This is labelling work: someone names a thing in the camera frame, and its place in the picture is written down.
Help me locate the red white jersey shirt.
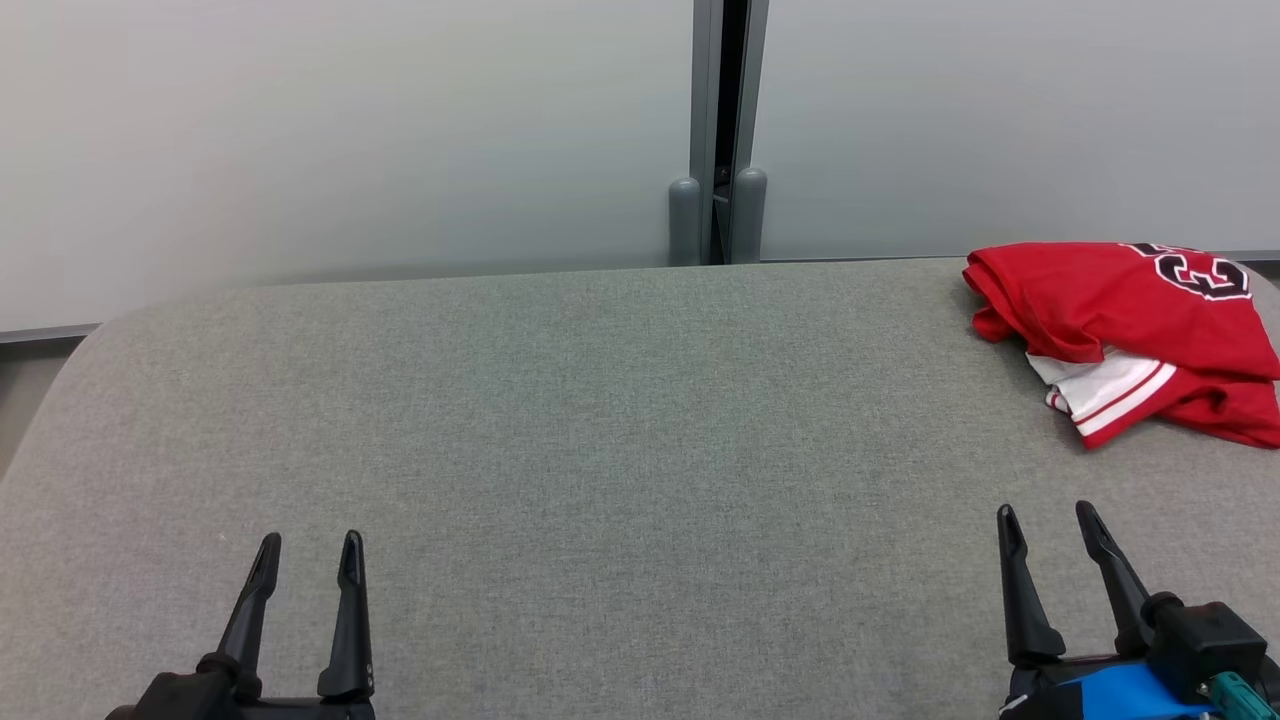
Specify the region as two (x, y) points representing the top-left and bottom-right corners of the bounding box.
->
(963, 241), (1280, 451)

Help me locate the teal right camera connector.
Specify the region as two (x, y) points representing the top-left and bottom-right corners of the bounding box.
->
(1205, 672), (1280, 720)

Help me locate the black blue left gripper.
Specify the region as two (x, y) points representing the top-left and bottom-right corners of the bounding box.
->
(197, 529), (378, 720)

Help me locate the grey partition post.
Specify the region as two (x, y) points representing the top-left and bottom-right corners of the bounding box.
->
(668, 0), (771, 268)

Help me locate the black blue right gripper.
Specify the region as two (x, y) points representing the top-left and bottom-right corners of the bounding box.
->
(996, 499), (1217, 720)

